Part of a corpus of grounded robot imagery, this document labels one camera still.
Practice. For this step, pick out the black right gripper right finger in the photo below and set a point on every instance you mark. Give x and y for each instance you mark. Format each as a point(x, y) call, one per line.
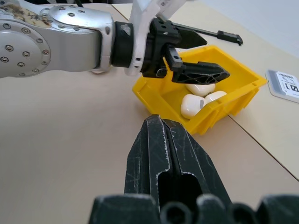
point(194, 156)

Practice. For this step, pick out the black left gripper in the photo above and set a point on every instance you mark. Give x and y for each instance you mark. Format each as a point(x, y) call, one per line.
point(155, 46)

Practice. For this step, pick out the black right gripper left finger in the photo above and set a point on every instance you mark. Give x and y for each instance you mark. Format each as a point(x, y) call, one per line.
point(144, 158)

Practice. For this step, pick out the white earbud case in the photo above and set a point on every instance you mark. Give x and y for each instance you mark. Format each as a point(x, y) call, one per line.
point(201, 88)
point(190, 106)
point(216, 96)

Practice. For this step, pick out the yellow plastic bin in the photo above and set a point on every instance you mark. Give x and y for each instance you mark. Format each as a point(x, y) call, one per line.
point(233, 67)

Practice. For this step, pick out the black pen-shaped tool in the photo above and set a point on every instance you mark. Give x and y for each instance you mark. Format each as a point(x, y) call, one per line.
point(229, 36)

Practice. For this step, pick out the white electronic label tag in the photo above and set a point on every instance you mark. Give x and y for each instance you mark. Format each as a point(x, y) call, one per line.
point(283, 86)

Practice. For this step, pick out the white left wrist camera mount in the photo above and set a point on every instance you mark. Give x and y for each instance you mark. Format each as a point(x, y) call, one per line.
point(140, 35)

